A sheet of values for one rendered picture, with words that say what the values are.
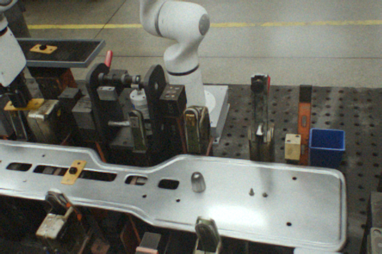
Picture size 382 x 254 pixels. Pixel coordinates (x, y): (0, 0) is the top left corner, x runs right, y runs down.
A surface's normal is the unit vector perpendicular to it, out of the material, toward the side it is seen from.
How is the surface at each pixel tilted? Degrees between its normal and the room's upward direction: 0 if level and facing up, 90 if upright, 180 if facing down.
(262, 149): 90
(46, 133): 90
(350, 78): 0
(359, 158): 0
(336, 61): 0
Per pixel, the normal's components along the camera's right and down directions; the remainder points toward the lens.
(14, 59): 0.99, 0.02
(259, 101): -0.29, 0.53
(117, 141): -0.14, -0.75
